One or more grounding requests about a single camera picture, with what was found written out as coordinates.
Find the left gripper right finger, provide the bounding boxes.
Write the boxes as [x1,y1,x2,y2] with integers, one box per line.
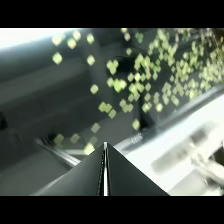
[106,142,170,197]

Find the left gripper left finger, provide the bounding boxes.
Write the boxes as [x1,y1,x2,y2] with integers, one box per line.
[33,142,107,197]

